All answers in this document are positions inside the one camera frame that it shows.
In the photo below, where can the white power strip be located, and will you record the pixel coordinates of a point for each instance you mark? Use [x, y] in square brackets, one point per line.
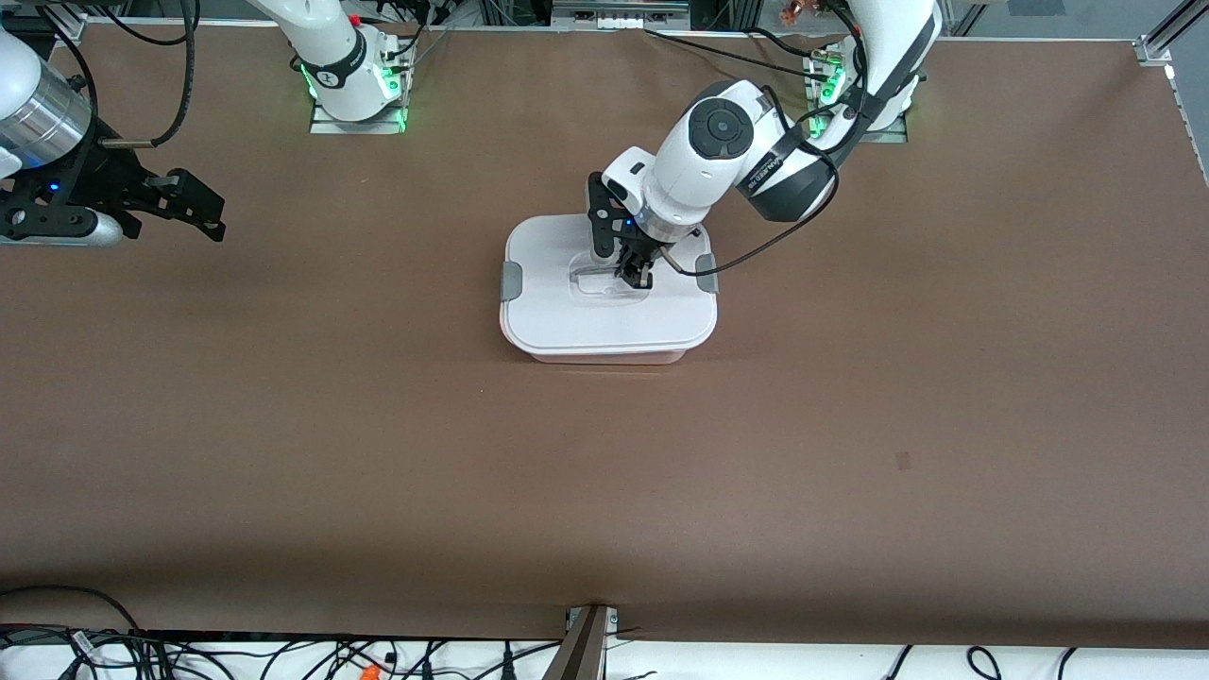
[619, 19]

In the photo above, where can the pink plastic box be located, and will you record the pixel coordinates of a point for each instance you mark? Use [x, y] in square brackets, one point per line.
[604, 360]

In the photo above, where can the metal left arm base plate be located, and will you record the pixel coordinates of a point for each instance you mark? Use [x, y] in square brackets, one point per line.
[893, 136]

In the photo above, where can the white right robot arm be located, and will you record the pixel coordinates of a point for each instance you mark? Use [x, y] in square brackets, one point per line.
[331, 57]

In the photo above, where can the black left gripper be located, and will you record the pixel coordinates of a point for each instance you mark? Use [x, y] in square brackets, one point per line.
[640, 252]

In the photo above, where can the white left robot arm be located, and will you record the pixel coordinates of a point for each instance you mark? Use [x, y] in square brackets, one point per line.
[718, 142]

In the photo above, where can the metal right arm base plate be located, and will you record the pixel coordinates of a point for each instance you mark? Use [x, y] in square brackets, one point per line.
[359, 127]

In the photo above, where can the aluminium corner bracket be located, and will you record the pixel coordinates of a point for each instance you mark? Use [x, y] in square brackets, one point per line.
[1154, 49]

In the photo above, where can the metal frame bracket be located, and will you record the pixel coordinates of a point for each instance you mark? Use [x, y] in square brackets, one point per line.
[581, 652]

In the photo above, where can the copper coloured object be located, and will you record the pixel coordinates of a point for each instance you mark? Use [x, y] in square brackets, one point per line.
[798, 11]

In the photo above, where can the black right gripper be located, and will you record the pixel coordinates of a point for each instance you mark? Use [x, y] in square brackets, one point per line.
[104, 177]

